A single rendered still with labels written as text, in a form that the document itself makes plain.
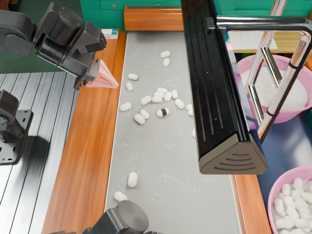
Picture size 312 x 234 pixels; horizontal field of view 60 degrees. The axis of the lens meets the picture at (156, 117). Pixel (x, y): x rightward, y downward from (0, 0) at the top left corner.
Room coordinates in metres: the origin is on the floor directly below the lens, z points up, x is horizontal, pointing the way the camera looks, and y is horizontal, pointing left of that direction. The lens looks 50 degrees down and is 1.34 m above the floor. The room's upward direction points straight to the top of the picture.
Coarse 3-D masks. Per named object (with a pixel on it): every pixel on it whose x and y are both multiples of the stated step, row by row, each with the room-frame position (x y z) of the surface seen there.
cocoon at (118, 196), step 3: (117, 192) 0.27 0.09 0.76; (120, 192) 0.27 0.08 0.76; (114, 195) 0.26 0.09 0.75; (117, 195) 0.26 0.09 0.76; (120, 195) 0.26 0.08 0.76; (123, 195) 0.26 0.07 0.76; (117, 198) 0.26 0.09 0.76; (120, 198) 0.25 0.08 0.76; (123, 198) 0.25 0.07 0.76; (126, 198) 0.26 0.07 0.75
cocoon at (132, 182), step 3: (132, 174) 0.31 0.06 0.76; (135, 174) 0.31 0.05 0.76; (129, 177) 0.31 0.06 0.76; (132, 177) 0.30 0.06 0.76; (135, 177) 0.31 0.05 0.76; (129, 180) 0.30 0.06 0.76; (132, 180) 0.30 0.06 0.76; (135, 180) 0.30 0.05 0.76; (129, 183) 0.29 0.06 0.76; (132, 183) 0.29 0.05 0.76; (135, 183) 0.29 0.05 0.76; (132, 186) 0.29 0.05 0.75
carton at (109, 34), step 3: (102, 30) 0.89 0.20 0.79; (105, 30) 0.89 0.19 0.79; (108, 30) 0.89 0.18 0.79; (111, 30) 0.89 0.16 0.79; (114, 30) 0.89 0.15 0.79; (117, 30) 0.90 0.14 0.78; (105, 33) 0.87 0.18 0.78; (108, 33) 0.87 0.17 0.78; (111, 33) 0.87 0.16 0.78; (114, 33) 0.87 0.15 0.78; (117, 33) 0.89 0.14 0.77; (105, 36) 0.87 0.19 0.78; (108, 36) 0.87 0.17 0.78; (111, 36) 0.87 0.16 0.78; (114, 36) 0.87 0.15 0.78; (117, 36) 0.88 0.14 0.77
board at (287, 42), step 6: (276, 36) 0.87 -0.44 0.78; (282, 36) 0.87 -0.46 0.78; (288, 36) 0.87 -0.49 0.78; (294, 36) 0.87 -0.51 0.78; (300, 36) 0.87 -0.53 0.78; (276, 42) 0.83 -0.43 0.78; (282, 42) 0.83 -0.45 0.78; (288, 42) 0.83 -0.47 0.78; (294, 42) 0.83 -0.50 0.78; (282, 48) 0.79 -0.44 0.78; (288, 48) 0.79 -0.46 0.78; (294, 48) 0.79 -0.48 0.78
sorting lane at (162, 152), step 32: (128, 64) 0.75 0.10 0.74; (160, 64) 0.75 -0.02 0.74; (128, 96) 0.60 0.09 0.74; (128, 128) 0.47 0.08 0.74; (160, 128) 0.47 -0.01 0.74; (192, 128) 0.47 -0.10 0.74; (128, 160) 0.36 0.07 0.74; (160, 160) 0.36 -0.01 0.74; (192, 160) 0.36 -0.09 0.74; (128, 192) 0.28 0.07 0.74; (160, 192) 0.28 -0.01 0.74; (192, 192) 0.28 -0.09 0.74; (224, 192) 0.28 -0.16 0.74; (160, 224) 0.20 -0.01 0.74; (192, 224) 0.20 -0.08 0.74; (224, 224) 0.20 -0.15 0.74
